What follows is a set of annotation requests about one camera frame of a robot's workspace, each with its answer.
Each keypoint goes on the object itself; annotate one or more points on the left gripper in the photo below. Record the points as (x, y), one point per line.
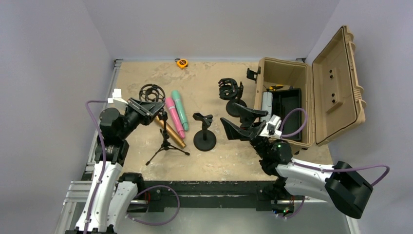
(149, 109)

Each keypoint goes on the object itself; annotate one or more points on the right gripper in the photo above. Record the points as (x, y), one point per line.
(234, 131)

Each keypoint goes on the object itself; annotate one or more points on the black tripod microphone stand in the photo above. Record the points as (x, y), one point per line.
(154, 93)

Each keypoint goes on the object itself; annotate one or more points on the pink microphone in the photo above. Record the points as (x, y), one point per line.
(175, 117)

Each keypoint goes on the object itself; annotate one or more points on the mint green microphone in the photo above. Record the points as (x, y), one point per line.
(176, 97)

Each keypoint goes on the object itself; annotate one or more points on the gold microphone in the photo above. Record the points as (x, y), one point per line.
(171, 133)

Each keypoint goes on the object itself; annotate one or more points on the black round-base stand with shockmount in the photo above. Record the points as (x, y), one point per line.
(231, 91)

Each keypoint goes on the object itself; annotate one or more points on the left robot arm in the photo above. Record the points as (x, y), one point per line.
(111, 191)

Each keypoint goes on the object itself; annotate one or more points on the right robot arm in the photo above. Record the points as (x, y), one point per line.
(339, 184)

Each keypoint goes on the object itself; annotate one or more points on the grey box in case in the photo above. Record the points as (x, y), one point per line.
(267, 105)

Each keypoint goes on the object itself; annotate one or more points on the black tray in case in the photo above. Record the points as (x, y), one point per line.
(283, 102)

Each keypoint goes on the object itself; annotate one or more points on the yellow black tool in case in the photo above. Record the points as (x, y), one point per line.
(274, 88)

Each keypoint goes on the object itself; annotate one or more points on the orange tape measure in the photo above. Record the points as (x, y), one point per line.
(181, 63)

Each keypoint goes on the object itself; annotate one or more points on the tan plastic case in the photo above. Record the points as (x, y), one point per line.
(330, 91)

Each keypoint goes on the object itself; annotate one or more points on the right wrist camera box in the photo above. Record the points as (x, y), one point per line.
(271, 128)

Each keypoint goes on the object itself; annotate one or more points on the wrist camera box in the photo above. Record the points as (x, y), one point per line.
(116, 100)
(271, 128)

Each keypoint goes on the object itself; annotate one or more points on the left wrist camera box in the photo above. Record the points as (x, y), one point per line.
(116, 100)

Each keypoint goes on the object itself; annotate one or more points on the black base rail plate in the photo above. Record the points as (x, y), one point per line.
(258, 195)

